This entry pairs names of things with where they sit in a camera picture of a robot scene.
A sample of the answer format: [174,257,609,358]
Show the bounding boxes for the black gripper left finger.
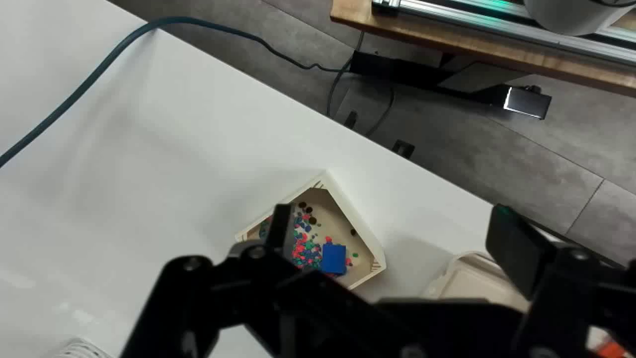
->
[120,203,374,358]

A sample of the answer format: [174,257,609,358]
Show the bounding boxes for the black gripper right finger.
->
[486,205,636,358]

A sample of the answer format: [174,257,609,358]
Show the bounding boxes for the blue block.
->
[321,243,346,276]

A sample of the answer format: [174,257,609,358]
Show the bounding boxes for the beige tray with colourful beads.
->
[235,167,388,292]

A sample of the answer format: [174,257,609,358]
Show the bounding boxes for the wooden bench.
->
[331,0,636,97]

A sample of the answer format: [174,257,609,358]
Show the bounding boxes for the black metal bench foot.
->
[352,52,553,119]

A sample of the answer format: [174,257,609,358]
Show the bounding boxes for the black cable on floor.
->
[327,30,398,135]

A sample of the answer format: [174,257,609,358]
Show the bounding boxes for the aluminium rail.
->
[370,0,636,66]

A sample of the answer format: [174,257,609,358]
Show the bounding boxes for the dark blue cable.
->
[0,16,346,169]

